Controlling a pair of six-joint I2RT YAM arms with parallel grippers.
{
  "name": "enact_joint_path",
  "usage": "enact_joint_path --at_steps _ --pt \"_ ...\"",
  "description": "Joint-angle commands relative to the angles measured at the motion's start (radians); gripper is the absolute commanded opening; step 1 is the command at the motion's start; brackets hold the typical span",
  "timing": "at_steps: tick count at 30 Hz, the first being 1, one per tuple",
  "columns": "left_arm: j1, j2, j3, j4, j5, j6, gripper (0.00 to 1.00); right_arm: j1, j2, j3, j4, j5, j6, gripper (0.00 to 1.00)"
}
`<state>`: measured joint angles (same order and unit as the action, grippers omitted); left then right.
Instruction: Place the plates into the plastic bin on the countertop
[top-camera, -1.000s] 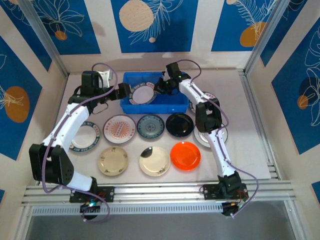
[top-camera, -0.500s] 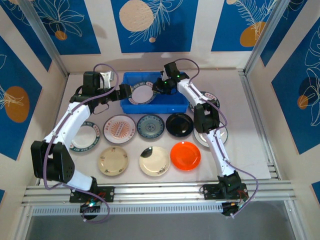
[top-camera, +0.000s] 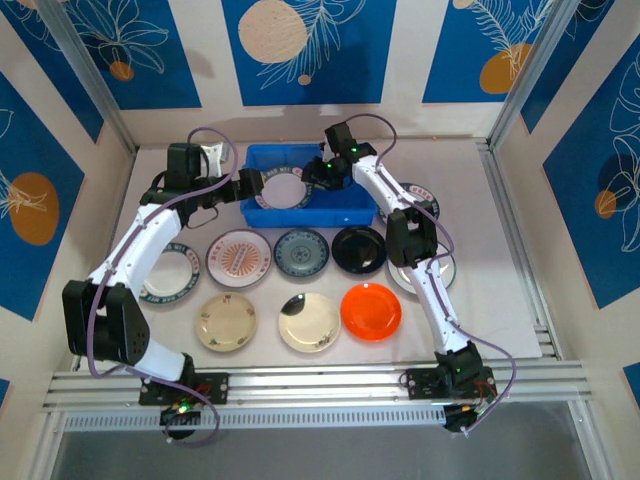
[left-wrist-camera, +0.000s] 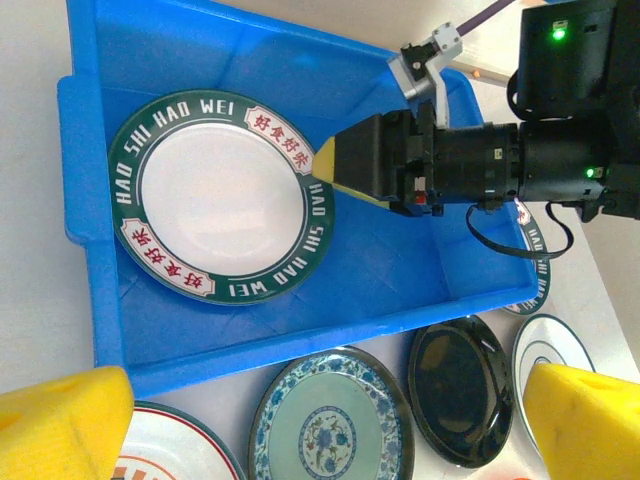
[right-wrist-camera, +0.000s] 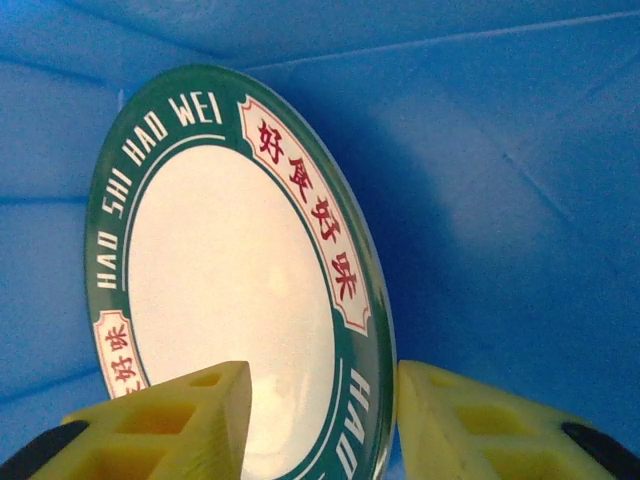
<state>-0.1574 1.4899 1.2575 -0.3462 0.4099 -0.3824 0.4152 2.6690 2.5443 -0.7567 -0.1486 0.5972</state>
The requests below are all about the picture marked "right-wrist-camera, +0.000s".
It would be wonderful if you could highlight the blue plastic bin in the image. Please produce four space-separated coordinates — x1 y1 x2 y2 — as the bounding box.
0 0 640 480

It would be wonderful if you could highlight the green rim lettered plate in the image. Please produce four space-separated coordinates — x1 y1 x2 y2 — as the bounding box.
83 64 399 480

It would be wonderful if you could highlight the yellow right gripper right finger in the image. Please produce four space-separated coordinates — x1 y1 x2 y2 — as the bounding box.
397 359 640 480

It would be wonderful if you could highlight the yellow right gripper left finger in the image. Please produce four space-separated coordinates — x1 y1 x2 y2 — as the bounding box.
0 359 253 480

